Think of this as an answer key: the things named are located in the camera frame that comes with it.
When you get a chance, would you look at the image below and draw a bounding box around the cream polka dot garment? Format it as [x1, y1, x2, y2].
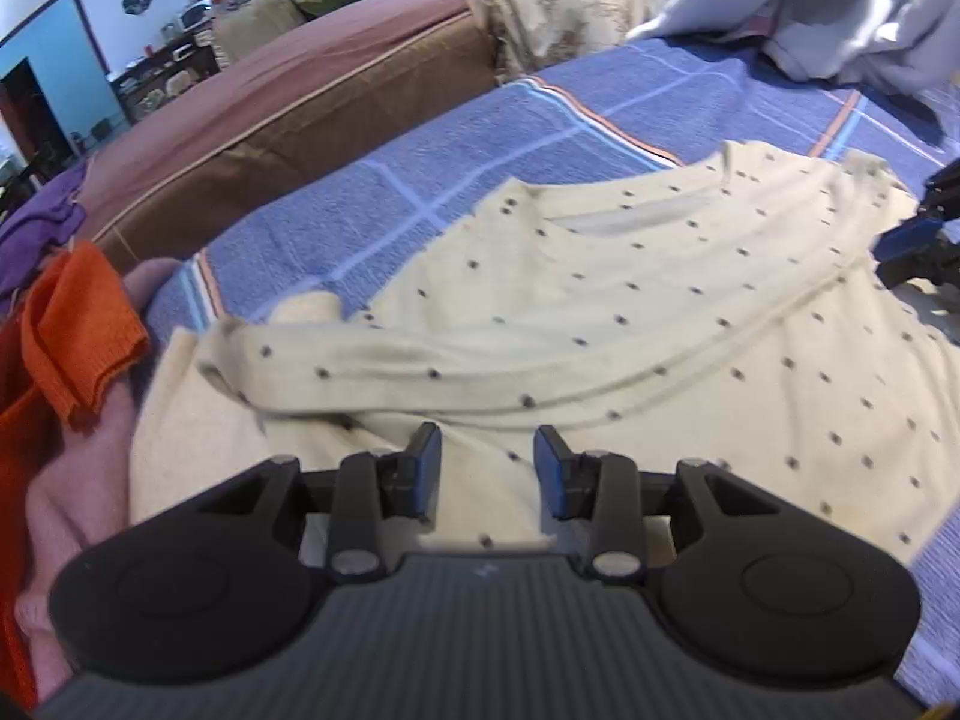
[197, 142, 958, 559]

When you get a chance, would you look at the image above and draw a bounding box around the cream fleece garment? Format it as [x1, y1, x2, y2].
[127, 291, 557, 550]

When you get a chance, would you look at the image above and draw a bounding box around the pink knit garment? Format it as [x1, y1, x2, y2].
[14, 259, 179, 704]

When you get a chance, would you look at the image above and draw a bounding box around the light grey blanket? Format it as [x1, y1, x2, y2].
[628, 0, 958, 96]

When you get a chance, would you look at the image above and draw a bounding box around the orange knit garment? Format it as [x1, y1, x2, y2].
[2, 241, 148, 709]

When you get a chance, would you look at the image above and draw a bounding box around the blue plaid bed sheet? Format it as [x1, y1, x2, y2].
[146, 39, 958, 702]

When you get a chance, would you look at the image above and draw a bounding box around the purple cloth on bed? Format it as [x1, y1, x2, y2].
[0, 163, 88, 312]

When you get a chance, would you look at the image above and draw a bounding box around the dark low sideboard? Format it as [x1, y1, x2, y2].
[109, 29, 220, 124]

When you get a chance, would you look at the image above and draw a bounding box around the mauve bed with brown base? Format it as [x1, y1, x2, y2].
[76, 0, 496, 271]

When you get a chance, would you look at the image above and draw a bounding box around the beige cushion chair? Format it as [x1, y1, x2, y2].
[212, 0, 306, 68]

